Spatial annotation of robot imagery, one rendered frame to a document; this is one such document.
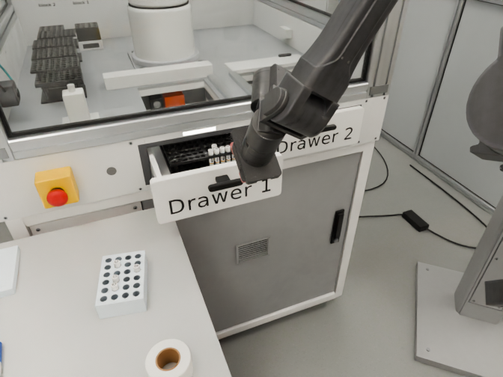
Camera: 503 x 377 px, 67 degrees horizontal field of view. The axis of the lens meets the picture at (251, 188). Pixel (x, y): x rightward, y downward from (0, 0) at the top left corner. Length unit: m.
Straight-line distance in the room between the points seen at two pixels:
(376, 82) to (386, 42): 0.10
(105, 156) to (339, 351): 1.13
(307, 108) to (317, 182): 0.69
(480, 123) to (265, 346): 1.38
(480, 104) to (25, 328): 0.76
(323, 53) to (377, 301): 1.41
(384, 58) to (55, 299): 0.95
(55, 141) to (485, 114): 0.78
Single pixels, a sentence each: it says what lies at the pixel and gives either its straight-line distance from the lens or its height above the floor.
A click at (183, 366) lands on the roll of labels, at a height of 0.80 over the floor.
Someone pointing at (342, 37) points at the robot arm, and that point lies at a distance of 0.51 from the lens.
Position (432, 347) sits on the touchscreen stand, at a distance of 1.70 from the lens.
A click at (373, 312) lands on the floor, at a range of 1.76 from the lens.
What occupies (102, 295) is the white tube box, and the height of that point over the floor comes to 0.80.
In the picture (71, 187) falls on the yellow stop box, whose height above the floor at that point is 0.88.
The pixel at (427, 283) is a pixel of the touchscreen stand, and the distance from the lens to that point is 1.89.
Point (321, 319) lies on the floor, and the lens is 1.69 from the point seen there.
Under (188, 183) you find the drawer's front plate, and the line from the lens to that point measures 0.79.
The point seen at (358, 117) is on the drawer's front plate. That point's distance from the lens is 1.10.
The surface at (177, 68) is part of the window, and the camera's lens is 0.88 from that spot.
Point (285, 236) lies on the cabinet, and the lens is 1.27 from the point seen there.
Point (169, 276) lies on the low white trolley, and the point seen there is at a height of 0.76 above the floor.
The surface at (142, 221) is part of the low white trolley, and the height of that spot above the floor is 0.76.
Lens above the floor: 1.36
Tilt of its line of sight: 36 degrees down
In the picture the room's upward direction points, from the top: straight up
